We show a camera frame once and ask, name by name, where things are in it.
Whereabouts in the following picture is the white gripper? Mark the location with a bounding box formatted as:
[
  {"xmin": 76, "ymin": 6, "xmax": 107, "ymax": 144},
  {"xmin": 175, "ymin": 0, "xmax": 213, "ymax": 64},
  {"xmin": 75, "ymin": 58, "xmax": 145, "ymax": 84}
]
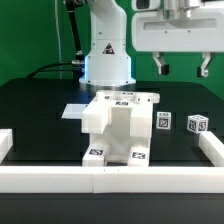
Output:
[{"xmin": 132, "ymin": 5, "xmax": 224, "ymax": 77}]

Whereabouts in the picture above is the white tagged cube nut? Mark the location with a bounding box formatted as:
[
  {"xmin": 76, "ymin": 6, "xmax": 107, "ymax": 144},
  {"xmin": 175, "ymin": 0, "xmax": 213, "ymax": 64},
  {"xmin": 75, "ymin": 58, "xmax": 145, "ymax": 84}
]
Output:
[
  {"xmin": 187, "ymin": 114, "xmax": 209, "ymax": 134},
  {"xmin": 156, "ymin": 111, "xmax": 171, "ymax": 130}
]

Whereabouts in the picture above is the white chair seat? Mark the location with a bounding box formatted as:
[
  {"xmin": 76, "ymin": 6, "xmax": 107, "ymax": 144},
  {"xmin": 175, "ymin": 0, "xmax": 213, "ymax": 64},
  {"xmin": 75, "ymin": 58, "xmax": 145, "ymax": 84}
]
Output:
[{"xmin": 91, "ymin": 101, "xmax": 153, "ymax": 167}]

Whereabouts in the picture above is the white chair back frame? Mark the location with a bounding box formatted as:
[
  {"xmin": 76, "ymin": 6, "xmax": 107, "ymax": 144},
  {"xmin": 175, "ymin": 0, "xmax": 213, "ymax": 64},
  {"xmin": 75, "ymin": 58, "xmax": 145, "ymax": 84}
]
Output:
[{"xmin": 81, "ymin": 90, "xmax": 160, "ymax": 138}]

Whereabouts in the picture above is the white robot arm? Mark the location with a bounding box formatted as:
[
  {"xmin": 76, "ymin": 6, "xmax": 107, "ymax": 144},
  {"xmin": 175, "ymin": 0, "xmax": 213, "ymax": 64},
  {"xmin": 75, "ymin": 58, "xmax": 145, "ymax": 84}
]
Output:
[{"xmin": 80, "ymin": 0, "xmax": 224, "ymax": 88}]

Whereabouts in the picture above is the white right fence bar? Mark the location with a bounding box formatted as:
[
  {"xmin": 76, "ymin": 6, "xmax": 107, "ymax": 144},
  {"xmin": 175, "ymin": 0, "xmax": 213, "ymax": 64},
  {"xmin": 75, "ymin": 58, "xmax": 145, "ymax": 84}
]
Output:
[{"xmin": 198, "ymin": 131, "xmax": 224, "ymax": 167}]

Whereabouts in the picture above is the white fence bar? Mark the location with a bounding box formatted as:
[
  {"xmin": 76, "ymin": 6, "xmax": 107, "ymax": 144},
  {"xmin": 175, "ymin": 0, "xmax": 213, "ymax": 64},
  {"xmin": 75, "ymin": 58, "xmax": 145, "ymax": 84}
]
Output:
[
  {"xmin": 198, "ymin": 131, "xmax": 224, "ymax": 167},
  {"xmin": 0, "ymin": 129, "xmax": 13, "ymax": 163},
  {"xmin": 0, "ymin": 166, "xmax": 224, "ymax": 193}
]

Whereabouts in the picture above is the white sheet with tags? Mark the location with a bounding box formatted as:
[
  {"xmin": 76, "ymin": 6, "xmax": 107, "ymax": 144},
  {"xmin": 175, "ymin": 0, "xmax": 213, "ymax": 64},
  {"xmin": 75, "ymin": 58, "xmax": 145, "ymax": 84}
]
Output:
[{"xmin": 62, "ymin": 104, "xmax": 87, "ymax": 119}]

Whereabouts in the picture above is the white left fence bar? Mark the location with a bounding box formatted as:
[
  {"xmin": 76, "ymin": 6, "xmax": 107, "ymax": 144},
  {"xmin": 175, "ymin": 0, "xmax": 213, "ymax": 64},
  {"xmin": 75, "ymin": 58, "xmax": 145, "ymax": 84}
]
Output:
[{"xmin": 0, "ymin": 129, "xmax": 13, "ymax": 163}]

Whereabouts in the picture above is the white front fence bar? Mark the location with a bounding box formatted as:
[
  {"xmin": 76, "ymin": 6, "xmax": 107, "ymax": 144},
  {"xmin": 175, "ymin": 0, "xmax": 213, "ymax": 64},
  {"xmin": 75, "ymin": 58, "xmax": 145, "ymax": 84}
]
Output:
[{"xmin": 0, "ymin": 166, "xmax": 224, "ymax": 193}]

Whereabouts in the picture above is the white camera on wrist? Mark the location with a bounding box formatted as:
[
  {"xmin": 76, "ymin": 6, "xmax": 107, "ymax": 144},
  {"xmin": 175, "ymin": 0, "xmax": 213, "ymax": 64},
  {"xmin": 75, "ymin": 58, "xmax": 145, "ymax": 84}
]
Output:
[{"xmin": 131, "ymin": 0, "xmax": 161, "ymax": 11}]

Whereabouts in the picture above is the black hose behind robot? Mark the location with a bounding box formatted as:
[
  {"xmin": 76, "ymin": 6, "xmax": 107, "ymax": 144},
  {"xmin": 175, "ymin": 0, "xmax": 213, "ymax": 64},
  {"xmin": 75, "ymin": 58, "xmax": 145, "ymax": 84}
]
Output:
[{"xmin": 63, "ymin": 0, "xmax": 84, "ymax": 62}]

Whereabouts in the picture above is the black cable at base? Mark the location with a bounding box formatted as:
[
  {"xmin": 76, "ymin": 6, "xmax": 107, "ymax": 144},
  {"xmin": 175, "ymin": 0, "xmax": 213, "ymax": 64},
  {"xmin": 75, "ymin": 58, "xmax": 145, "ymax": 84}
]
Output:
[{"xmin": 25, "ymin": 59, "xmax": 86, "ymax": 80}]

